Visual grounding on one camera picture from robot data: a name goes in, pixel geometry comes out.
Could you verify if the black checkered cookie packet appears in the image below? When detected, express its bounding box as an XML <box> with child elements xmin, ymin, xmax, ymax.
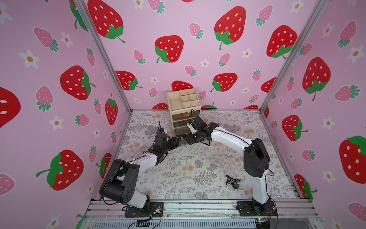
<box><xmin>226</xmin><ymin>175</ymin><xmax>241</xmax><ymax>189</ymax></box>

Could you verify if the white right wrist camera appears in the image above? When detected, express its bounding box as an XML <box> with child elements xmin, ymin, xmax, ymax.
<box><xmin>187</xmin><ymin>123</ymin><xmax>197</xmax><ymax>134</ymax></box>

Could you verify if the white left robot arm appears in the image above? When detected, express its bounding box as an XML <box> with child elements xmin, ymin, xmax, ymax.
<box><xmin>99</xmin><ymin>133</ymin><xmax>187</xmax><ymax>216</ymax></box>

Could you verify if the aluminium corner post right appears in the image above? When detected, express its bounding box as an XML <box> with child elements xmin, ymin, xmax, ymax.
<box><xmin>259</xmin><ymin>0</ymin><xmax>329</xmax><ymax>115</ymax></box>

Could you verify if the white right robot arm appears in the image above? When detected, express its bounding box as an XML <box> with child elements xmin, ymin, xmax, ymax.
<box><xmin>179</xmin><ymin>117</ymin><xmax>272</xmax><ymax>216</ymax></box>

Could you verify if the aluminium corner post left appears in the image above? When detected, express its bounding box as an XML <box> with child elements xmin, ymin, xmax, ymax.
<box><xmin>74</xmin><ymin>0</ymin><xmax>132</xmax><ymax>115</ymax></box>

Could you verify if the cream drawer organizer cabinet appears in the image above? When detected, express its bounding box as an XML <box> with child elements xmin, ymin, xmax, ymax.
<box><xmin>166</xmin><ymin>89</ymin><xmax>201</xmax><ymax>134</ymax></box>

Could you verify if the clear smoky bottom drawer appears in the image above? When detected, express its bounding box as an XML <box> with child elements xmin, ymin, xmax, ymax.
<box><xmin>174</xmin><ymin>127</ymin><xmax>191</xmax><ymax>137</ymax></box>

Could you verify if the aluminium corner post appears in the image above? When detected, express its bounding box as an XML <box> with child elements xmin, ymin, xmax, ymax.
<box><xmin>74</xmin><ymin>0</ymin><xmax>132</xmax><ymax>115</ymax></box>
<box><xmin>259</xmin><ymin>0</ymin><xmax>329</xmax><ymax>115</ymax></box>

